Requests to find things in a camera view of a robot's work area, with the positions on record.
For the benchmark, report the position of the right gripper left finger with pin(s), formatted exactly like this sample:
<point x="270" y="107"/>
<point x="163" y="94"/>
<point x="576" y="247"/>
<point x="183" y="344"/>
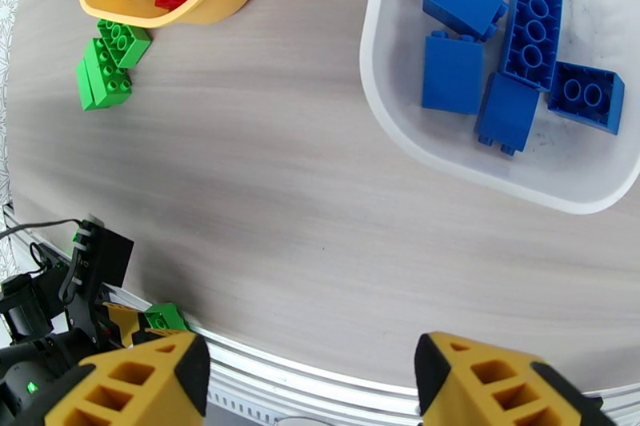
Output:
<point x="140" y="389"/>

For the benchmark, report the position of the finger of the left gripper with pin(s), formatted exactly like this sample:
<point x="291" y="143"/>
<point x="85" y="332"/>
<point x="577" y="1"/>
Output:
<point x="122" y="322"/>

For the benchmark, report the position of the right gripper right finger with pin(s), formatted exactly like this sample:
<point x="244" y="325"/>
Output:
<point x="490" y="394"/>

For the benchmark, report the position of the green square lego brick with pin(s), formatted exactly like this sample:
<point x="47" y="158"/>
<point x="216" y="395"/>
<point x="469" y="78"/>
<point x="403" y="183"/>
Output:
<point x="125" y="42"/>
<point x="165" y="317"/>

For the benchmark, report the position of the white plastic container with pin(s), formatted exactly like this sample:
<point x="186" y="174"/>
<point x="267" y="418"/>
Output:
<point x="575" y="165"/>

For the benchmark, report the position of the blue sloped lego brick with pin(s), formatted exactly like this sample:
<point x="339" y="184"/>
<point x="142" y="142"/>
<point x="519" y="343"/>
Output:
<point x="585" y="97"/>

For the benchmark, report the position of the long green lego brick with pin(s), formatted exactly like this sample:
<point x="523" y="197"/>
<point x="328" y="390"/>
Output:
<point x="107" y="75"/>

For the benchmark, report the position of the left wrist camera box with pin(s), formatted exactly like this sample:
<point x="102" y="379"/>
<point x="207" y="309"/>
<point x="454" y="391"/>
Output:
<point x="107" y="259"/>

